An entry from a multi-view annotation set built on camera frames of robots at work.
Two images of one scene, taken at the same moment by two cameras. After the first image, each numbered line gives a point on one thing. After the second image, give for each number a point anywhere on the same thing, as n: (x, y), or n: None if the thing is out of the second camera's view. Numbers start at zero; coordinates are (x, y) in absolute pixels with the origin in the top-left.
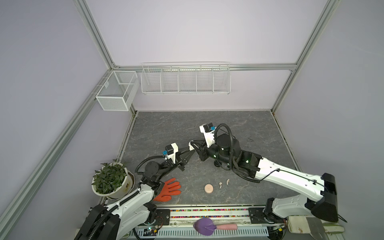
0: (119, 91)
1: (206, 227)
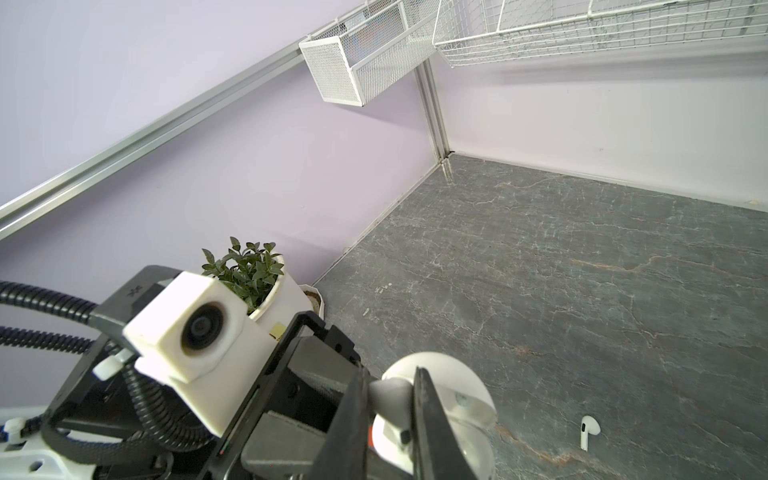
0: (358, 56)
1: None
